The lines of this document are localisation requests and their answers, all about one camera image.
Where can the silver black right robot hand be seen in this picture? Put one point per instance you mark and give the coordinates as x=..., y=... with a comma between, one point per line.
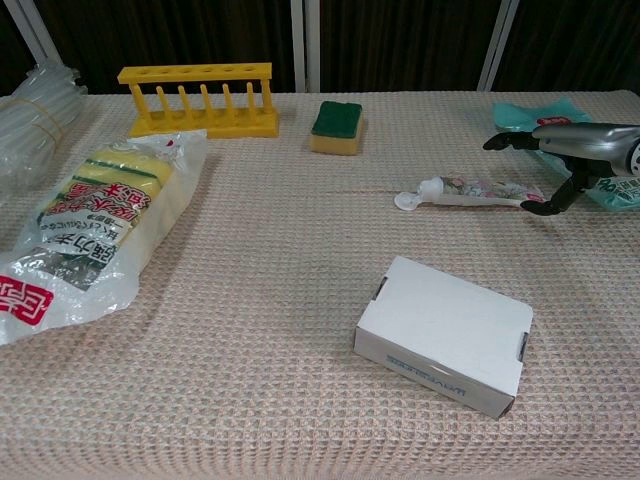
x=590, y=142

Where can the white tube with floral print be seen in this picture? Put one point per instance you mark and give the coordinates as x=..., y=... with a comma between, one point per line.
x=475, y=191

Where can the yellow plastic test tube rack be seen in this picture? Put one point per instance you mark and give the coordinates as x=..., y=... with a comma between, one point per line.
x=200, y=127

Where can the teal cleaning cloth package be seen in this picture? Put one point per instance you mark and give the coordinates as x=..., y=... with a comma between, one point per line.
x=515, y=112

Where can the dark pleated curtain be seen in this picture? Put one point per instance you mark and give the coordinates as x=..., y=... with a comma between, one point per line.
x=7, y=50
x=580, y=45
x=175, y=30
x=400, y=45

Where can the white cardboard box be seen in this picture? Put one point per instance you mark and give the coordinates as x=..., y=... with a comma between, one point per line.
x=445, y=325

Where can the yellow sponge with green pad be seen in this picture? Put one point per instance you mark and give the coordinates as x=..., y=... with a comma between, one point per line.
x=336, y=125

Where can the beige waffle tablecloth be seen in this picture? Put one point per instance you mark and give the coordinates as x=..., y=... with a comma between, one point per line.
x=250, y=250

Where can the clear plastic pack of sponges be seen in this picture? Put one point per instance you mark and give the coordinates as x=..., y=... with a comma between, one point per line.
x=100, y=215

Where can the bundle of clear plastic tubes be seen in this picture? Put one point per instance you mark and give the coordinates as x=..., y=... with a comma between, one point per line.
x=35, y=125

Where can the white frame post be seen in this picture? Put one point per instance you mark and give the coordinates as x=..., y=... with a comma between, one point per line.
x=305, y=45
x=497, y=45
x=35, y=30

